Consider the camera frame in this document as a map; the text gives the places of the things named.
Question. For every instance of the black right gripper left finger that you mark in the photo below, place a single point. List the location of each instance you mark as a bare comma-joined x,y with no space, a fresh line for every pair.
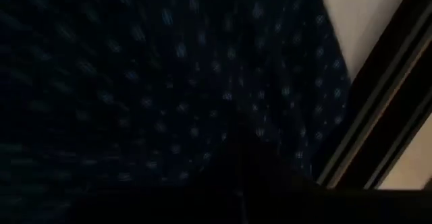
226,170

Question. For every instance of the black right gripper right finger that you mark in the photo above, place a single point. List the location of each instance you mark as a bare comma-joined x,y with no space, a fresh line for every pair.
270,173

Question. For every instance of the navy dotted garment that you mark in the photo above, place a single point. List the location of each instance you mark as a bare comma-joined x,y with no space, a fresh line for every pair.
168,82

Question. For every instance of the black aluminium frame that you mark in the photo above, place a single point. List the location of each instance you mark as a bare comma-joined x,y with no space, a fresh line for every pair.
388,99

